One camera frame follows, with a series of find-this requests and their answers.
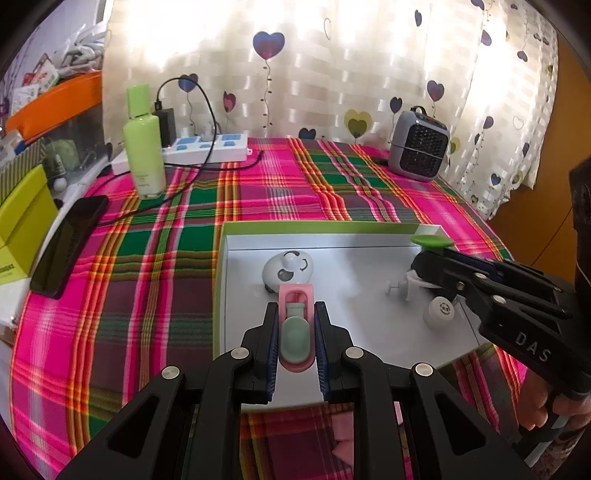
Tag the plaid tablecloth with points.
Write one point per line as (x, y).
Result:
(152, 286)

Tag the grey panda-shaped holder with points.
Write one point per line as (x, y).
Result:
(281, 272)

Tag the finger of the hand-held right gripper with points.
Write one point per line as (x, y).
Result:
(508, 270)
(443, 274)

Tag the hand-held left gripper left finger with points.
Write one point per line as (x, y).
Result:
(272, 350)

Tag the pink clip with mint pad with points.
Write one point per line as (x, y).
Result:
(295, 337)

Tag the green and white cardboard box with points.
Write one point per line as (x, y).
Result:
(351, 277)

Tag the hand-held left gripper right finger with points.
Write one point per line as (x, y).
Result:
(321, 350)

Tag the heart-print curtain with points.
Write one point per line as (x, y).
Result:
(323, 69)

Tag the yellow-green box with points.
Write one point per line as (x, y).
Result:
(23, 217)

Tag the pile of printed cards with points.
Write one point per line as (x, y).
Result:
(34, 83)

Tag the white and blue power strip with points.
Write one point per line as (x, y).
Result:
(217, 150)

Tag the striped box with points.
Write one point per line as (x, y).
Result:
(23, 159)

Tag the orange bin lid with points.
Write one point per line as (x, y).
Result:
(55, 101)

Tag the green-topped white knob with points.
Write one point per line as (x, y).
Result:
(431, 241)

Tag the black charger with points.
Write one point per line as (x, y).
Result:
(166, 127)

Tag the person's right forearm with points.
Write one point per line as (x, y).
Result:
(570, 452)

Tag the white round container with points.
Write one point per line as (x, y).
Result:
(438, 314)

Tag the small white ball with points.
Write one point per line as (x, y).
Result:
(60, 183)

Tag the light green bottle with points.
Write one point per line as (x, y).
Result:
(145, 147)

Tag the person's right hand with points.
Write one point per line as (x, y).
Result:
(535, 401)

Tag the black phone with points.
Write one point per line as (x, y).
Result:
(64, 249)

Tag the small grey heater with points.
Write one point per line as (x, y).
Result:
(418, 147)

